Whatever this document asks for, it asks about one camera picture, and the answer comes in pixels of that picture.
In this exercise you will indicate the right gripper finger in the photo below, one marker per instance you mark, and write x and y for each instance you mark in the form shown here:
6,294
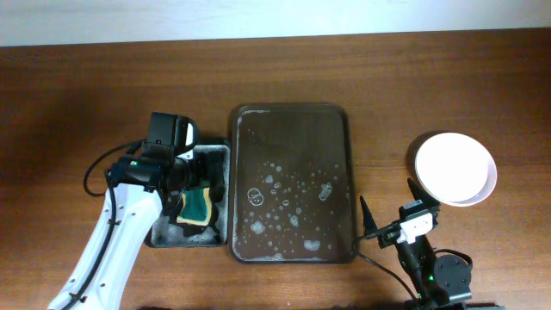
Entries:
369,225
420,194

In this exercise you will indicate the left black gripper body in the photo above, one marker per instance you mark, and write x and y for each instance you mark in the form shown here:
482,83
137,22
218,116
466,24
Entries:
203,170

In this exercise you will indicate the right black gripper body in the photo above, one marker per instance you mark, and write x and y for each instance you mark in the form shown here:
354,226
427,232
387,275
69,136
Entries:
388,232

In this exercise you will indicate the white plate with red stain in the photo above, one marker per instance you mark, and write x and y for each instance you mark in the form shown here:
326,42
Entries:
456,169

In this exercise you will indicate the green and yellow sponge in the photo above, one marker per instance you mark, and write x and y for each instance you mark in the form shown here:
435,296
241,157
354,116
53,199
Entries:
197,207

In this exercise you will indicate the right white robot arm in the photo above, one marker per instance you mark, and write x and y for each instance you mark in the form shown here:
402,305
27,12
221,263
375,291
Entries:
441,277

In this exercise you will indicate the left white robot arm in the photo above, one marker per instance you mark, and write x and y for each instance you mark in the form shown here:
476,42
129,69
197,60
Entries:
133,201

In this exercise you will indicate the black soapy water tray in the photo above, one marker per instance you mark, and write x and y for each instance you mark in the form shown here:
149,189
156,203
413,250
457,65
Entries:
167,233

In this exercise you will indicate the brown plastic serving tray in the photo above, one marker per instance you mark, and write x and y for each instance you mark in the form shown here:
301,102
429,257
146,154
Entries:
292,197

